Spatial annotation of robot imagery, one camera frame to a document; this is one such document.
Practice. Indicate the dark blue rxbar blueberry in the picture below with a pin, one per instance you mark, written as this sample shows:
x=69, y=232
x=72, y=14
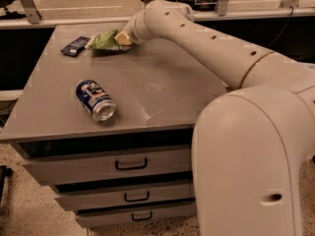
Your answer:
x=75, y=47

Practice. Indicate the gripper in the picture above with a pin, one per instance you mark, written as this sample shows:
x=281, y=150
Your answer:
x=133, y=33

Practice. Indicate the bottom grey drawer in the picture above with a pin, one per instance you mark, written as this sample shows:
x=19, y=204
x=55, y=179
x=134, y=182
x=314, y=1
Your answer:
x=136, y=214

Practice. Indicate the black object at floor left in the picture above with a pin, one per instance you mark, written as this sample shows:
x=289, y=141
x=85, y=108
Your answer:
x=5, y=172

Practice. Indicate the middle grey drawer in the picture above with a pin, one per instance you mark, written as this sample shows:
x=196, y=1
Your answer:
x=126, y=195

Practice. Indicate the green jalapeno chip bag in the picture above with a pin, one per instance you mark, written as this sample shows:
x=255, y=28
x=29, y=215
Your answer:
x=105, y=44

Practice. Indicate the blue soda can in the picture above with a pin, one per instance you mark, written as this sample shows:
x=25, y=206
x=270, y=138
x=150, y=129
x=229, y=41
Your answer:
x=98, y=103

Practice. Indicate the grey drawer cabinet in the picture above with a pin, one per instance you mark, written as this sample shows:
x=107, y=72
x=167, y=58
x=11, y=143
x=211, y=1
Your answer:
x=159, y=91

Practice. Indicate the grey metal railing frame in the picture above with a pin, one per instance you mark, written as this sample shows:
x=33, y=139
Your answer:
x=51, y=13

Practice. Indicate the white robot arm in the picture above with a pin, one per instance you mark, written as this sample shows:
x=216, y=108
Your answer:
x=248, y=144

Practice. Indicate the top grey drawer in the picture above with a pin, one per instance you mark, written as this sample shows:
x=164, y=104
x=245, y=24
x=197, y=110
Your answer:
x=96, y=166

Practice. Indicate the grey drawer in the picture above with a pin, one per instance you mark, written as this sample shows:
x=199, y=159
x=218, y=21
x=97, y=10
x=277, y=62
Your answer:
x=136, y=214
x=96, y=166
x=126, y=195

